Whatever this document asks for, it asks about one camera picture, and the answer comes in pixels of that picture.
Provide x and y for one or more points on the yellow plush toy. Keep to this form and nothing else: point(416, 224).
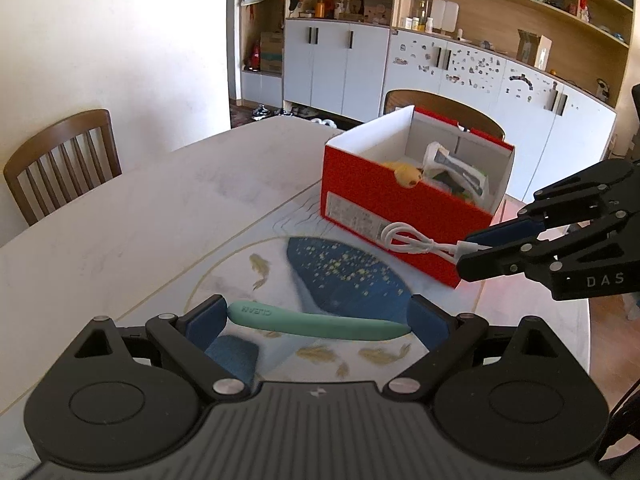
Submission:
point(407, 174)

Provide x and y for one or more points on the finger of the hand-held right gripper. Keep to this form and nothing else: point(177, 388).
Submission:
point(510, 230)
point(500, 262)

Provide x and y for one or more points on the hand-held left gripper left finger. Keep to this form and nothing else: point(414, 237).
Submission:
point(205, 321)

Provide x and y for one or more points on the red cardboard box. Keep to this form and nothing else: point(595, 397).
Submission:
point(390, 210)

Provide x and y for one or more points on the teal silicone stick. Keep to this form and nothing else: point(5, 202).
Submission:
point(320, 324)

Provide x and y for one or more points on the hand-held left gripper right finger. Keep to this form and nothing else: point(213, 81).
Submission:
point(430, 321)

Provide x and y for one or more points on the pair of sneakers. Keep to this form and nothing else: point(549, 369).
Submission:
point(265, 111)

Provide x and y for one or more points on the glass storage jar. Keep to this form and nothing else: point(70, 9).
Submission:
point(421, 10)

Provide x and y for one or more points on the brown wooden chair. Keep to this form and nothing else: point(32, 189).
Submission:
point(450, 105)
point(60, 160)

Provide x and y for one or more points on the white marble desktop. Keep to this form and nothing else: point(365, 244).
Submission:
point(150, 220)

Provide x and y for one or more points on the open cardboard box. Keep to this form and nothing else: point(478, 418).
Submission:
point(534, 50)

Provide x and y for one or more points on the brown cardboard box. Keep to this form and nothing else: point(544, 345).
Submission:
point(271, 54)

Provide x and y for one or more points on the red fire extinguisher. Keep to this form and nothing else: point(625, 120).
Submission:
point(254, 57)

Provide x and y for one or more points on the white and dark plastic packet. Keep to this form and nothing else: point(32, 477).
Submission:
point(457, 170)

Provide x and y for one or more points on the white wall cabinet unit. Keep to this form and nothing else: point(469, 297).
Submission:
point(450, 60)

